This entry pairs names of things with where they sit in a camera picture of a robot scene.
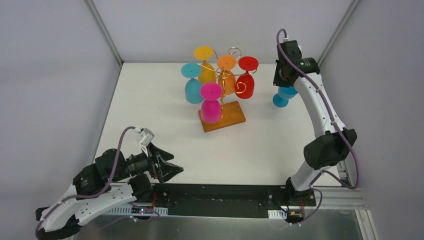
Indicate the teal wine glass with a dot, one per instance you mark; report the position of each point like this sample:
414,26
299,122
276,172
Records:
192,88

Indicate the yellow wine glass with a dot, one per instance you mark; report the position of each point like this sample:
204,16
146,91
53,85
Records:
208,73

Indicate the orange wine glass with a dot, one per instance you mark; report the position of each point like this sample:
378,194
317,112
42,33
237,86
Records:
226,79

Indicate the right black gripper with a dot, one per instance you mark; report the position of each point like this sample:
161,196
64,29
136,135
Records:
280,76

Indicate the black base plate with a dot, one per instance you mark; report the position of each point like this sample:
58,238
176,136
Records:
227,201

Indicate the gold rack with wooden base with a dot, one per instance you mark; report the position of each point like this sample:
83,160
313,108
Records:
231,112

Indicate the pink wine glass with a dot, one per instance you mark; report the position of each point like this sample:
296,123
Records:
211,108

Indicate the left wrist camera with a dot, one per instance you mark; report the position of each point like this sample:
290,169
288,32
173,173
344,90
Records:
144,137

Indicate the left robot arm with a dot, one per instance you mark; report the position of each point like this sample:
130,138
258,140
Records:
112,180

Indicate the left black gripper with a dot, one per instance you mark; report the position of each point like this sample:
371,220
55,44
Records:
156,165

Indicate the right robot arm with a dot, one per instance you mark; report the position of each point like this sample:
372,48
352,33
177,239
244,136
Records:
296,75

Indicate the blue wine glass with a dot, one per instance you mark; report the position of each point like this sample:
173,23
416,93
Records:
283,95

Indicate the red wine glass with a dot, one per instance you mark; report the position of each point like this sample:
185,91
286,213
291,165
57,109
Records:
245,83

